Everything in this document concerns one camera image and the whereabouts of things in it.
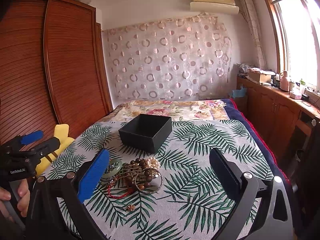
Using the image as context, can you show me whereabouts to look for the brown wooden bead bracelet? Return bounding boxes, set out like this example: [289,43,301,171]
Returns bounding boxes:
[121,157,157,191]

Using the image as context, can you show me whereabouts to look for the pink circle pattern curtain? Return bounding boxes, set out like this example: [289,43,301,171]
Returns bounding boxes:
[105,16,232,101]

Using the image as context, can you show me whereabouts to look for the palm leaf print cloth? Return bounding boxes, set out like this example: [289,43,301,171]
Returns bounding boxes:
[44,120,274,239]

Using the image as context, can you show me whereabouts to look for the small gold flower brooch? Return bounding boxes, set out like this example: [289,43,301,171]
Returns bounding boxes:
[127,205,136,212]

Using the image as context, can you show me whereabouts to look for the dark blue blanket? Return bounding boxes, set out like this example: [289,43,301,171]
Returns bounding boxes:
[222,99,292,189]

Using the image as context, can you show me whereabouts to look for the floral bed quilt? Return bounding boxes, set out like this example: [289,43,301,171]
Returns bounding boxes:
[99,100,229,122]

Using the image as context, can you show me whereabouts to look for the white wall air conditioner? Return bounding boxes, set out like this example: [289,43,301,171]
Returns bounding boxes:
[190,0,239,15]

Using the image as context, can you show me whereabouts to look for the red cord bracelet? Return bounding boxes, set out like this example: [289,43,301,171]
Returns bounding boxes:
[107,177,136,200]

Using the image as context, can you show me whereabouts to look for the green jade bangle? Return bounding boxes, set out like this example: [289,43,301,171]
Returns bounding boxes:
[101,159,123,179]

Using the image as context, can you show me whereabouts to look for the yellow plush toy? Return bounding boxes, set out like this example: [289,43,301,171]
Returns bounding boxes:
[35,123,75,177]

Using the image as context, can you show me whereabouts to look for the cardboard box on cabinet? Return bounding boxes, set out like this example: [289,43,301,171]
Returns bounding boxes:
[247,68,275,83]

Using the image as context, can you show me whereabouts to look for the black open jewelry box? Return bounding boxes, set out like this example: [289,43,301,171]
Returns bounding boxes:
[118,114,172,154]

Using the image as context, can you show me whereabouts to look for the pink thermos jug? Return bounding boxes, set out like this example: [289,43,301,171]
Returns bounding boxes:
[279,70,290,93]

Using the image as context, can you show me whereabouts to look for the wooden louvered wardrobe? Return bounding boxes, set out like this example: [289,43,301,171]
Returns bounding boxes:
[1,0,113,142]

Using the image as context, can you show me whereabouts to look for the person's left hand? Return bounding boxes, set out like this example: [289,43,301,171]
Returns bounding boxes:
[0,179,31,218]

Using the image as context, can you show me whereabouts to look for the window with wooden frame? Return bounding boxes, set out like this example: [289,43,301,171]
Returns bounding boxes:
[265,0,319,91]

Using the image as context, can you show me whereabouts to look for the wooden side cabinet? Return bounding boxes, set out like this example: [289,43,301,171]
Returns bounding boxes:
[236,77,319,165]

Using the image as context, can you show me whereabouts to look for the white pearl bracelet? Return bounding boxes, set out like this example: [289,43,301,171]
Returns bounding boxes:
[142,156,161,170]

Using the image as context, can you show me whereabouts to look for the blue cloth by bed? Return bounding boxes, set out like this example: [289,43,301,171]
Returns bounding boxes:
[229,86,247,99]

